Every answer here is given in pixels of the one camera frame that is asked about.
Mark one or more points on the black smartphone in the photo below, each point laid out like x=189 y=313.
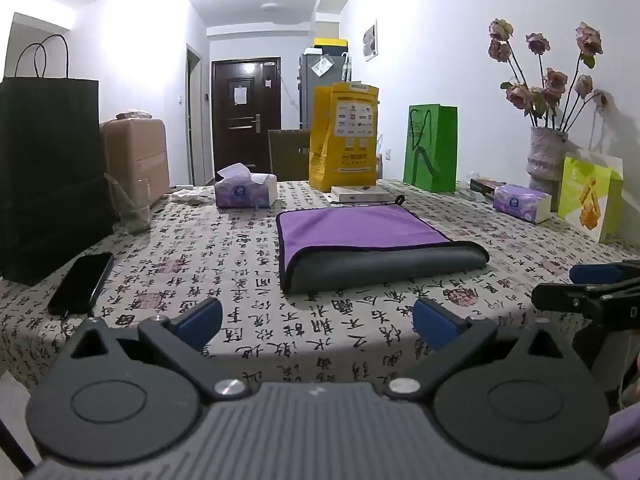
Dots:
x=82 y=282

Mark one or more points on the clear drinking glass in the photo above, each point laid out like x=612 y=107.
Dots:
x=131 y=207

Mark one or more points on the grey textured vase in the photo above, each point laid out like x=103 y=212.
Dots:
x=546 y=165

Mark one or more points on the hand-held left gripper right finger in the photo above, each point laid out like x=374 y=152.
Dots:
x=436 y=323

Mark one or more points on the green paper bag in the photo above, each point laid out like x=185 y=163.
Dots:
x=431 y=150

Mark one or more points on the dried pink roses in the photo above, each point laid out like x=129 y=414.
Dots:
x=547 y=85

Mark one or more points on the purple cloth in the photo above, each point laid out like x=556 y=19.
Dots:
x=622 y=440

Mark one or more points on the round ceiling light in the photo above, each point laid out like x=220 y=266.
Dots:
x=272 y=7

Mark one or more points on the purple tissue pack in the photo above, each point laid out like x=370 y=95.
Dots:
x=520 y=204
x=245 y=191

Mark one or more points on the small dark box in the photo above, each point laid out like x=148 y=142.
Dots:
x=484 y=186

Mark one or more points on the yellow paper bag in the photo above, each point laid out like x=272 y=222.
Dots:
x=345 y=140

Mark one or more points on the grey refrigerator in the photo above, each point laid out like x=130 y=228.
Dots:
x=312 y=90

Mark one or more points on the wall picture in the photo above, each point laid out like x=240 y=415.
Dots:
x=370 y=40

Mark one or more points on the yellow box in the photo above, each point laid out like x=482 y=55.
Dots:
x=330 y=44

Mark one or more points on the flat white box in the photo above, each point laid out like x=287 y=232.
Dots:
x=361 y=193

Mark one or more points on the yellow-green gift bag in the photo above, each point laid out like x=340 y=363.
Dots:
x=587 y=195

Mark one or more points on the purple and grey towel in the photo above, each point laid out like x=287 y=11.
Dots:
x=360 y=245

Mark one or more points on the crumpled white paper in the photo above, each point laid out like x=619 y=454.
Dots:
x=192 y=195

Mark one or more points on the dark brown door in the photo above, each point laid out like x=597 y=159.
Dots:
x=245 y=125

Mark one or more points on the brown cardboard box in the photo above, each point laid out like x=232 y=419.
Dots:
x=137 y=160

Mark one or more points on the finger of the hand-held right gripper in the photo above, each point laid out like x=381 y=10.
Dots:
x=595 y=273
x=560 y=296

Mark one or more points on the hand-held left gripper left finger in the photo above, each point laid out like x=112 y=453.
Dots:
x=199 y=319

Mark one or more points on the black paper bag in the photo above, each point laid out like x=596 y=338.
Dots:
x=47 y=175

